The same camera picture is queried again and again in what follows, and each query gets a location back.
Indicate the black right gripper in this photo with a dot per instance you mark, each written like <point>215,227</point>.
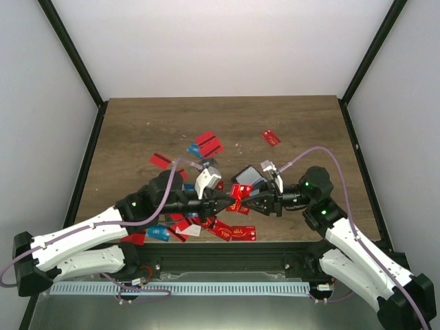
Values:
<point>267,199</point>

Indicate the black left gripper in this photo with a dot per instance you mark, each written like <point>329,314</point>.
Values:
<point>221,205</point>

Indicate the red VIP card carried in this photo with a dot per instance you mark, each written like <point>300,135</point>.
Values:
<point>240,191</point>

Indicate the black card holder wallet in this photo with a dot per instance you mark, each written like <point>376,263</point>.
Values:
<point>249,176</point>

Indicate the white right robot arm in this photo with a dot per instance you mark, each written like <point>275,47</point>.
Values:
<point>400,299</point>

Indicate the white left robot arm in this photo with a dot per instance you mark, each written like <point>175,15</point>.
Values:
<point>96,245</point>

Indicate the red VIP card front right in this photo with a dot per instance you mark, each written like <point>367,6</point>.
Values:
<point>243,233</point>

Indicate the black VIP card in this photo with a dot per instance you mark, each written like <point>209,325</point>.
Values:
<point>209,162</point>

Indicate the white card front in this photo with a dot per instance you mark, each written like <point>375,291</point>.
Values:
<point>191,230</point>

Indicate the red striped card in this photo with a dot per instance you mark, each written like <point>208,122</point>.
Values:
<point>160,161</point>
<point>205,138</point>
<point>211,148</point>

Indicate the blue card under red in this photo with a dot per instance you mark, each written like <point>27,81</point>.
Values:
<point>193,149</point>

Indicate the red striped card top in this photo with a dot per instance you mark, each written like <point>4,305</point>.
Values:
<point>205,138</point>

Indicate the lone red VIP card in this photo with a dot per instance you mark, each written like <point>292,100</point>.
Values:
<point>270,137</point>

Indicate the blue card front left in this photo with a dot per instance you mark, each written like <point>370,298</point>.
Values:
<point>159,232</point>

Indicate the red striped card left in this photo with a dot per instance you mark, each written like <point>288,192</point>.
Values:
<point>160,161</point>

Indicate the red card front left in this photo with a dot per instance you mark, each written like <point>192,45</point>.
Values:
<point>136,238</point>

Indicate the black front frame rail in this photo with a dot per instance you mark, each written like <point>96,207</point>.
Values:
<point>220,259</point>

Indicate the light blue slotted cable duct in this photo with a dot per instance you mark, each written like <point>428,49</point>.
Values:
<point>295,289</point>

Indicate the black frame post right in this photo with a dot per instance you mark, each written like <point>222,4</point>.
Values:
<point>375,46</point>

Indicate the black frame post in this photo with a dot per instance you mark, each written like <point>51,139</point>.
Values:
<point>375,46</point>
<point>60,30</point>

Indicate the black frame post left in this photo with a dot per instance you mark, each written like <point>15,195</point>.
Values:
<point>60,30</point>

